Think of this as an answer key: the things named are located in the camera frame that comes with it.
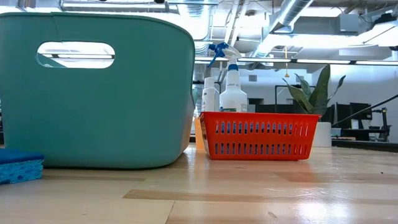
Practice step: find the small white bottle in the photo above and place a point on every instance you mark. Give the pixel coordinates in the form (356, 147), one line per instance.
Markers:
(210, 96)

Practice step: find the spray bottle blue trigger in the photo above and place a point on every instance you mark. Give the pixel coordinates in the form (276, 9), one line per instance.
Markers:
(233, 96)

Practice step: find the red plastic basket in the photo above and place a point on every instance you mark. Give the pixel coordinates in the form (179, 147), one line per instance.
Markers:
(258, 138)

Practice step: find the potted plant white pot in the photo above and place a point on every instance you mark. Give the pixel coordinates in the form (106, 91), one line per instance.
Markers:
(318, 93)

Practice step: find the black computer monitor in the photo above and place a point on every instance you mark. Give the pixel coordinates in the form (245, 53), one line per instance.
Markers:
(354, 113)

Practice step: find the thin black bar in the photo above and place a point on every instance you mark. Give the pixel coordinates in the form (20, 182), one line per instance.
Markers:
(367, 109)

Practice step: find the black monitor stand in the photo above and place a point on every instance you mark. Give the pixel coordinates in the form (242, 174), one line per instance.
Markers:
(384, 121)

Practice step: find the blue sponge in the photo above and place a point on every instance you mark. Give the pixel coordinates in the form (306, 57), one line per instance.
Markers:
(20, 168)

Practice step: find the black aluminium table frame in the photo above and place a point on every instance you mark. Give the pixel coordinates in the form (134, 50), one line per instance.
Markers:
(363, 145)

